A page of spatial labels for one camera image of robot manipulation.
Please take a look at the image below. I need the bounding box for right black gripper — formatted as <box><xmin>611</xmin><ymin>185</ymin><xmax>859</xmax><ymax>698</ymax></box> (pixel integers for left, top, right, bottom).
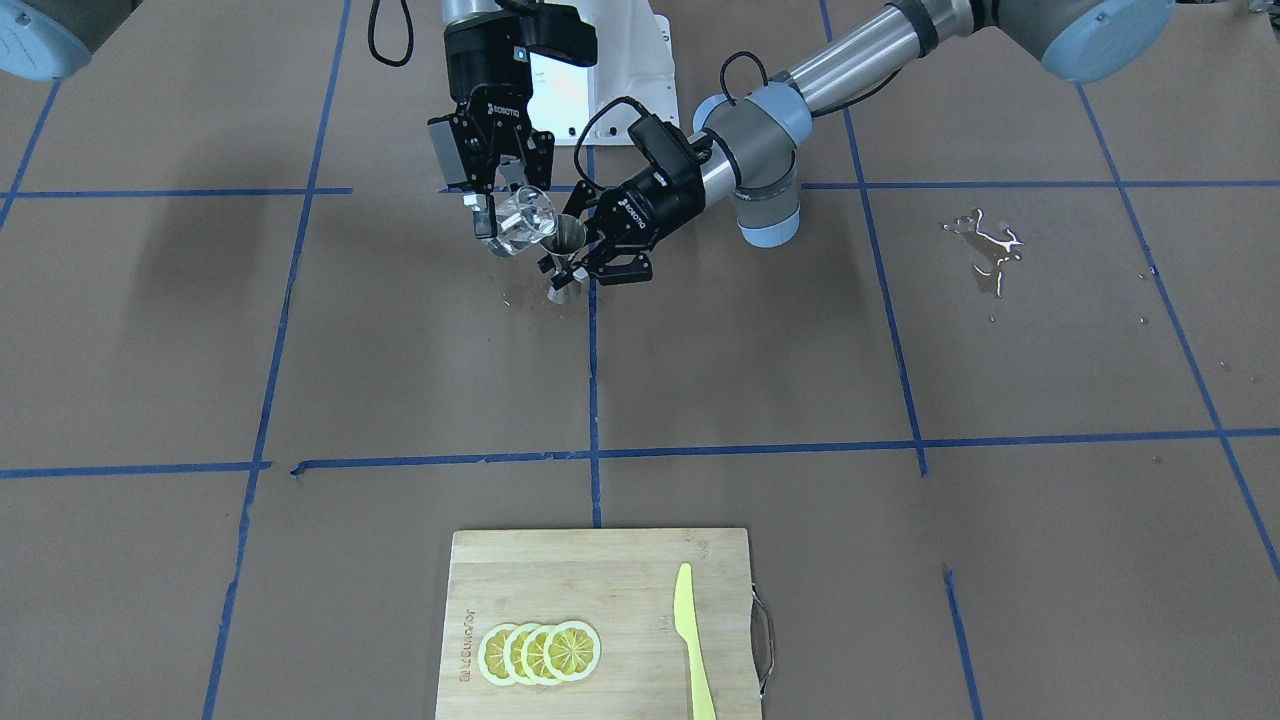
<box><xmin>428</xmin><ymin>20</ymin><xmax>556</xmax><ymax>193</ymax></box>

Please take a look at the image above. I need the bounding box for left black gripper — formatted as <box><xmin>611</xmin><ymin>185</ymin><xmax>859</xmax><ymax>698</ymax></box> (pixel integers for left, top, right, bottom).
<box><xmin>568</xmin><ymin>164</ymin><xmax>707</xmax><ymax>286</ymax></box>

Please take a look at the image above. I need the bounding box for steel double jigger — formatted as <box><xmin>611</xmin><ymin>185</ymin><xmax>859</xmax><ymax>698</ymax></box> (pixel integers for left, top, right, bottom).
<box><xmin>538</xmin><ymin>214</ymin><xmax>588</xmax><ymax>305</ymax></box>

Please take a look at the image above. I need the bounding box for clear shot glass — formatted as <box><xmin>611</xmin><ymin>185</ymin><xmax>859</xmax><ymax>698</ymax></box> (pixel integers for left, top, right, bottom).
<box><xmin>485</xmin><ymin>184</ymin><xmax>559</xmax><ymax>258</ymax></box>

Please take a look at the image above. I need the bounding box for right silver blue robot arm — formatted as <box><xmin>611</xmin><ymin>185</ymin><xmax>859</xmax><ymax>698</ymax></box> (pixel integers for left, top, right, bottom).
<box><xmin>3</xmin><ymin>1</ymin><xmax>352</xmax><ymax>201</ymax></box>

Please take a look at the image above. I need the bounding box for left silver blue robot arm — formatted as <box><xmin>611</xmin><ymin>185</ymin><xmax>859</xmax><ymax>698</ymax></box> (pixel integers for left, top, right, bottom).
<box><xmin>539</xmin><ymin>1</ymin><xmax>1174</xmax><ymax>290</ymax></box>

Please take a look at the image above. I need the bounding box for wooden cutting board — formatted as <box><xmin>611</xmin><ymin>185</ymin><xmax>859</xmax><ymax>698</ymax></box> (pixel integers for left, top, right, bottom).
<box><xmin>435</xmin><ymin>528</ymin><xmax>763</xmax><ymax>719</ymax></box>

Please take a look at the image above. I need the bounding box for lemon slice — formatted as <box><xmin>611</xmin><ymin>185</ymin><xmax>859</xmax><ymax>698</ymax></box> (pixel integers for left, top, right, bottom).
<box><xmin>479</xmin><ymin>623</ymin><xmax>517</xmax><ymax>687</ymax></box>
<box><xmin>524</xmin><ymin>625</ymin><xmax>561</xmax><ymax>685</ymax></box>
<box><xmin>543</xmin><ymin>620</ymin><xmax>602</xmax><ymax>682</ymax></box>
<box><xmin>502</xmin><ymin>623</ymin><xmax>539</xmax><ymax>685</ymax></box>

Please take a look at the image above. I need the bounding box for yellow plastic knife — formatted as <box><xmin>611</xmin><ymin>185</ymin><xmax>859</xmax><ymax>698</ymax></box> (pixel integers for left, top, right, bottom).
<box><xmin>673</xmin><ymin>562</ymin><xmax>717</xmax><ymax>719</ymax></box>

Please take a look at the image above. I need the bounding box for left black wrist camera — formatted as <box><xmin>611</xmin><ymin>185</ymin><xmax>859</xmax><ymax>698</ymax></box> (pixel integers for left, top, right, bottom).
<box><xmin>628</xmin><ymin>114</ymin><xmax>700</xmax><ymax>186</ymax></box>

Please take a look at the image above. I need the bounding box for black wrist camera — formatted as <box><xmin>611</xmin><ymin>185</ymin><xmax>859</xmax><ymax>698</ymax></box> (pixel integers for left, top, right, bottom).
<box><xmin>517</xmin><ymin>3</ymin><xmax>599</xmax><ymax>68</ymax></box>
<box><xmin>628</xmin><ymin>114</ymin><xmax>700</xmax><ymax>186</ymax></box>

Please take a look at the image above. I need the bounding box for black camera cable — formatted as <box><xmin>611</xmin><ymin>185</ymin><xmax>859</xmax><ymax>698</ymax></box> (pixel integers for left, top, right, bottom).
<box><xmin>366</xmin><ymin>0</ymin><xmax>415</xmax><ymax>69</ymax></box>
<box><xmin>572</xmin><ymin>53</ymin><xmax>771</xmax><ymax>184</ymax></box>

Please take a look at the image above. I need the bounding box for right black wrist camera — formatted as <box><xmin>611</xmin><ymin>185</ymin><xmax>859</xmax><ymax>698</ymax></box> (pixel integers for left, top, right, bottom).
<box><xmin>517</xmin><ymin>3</ymin><xmax>599</xmax><ymax>68</ymax></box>

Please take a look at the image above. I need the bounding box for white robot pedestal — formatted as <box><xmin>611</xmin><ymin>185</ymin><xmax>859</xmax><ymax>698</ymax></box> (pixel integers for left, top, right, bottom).
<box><xmin>527</xmin><ymin>1</ymin><xmax>681</xmax><ymax>146</ymax></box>

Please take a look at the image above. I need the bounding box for metal board handle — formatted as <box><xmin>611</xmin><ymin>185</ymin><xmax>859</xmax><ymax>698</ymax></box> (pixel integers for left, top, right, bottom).
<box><xmin>750</xmin><ymin>582</ymin><xmax>776</xmax><ymax>703</ymax></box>

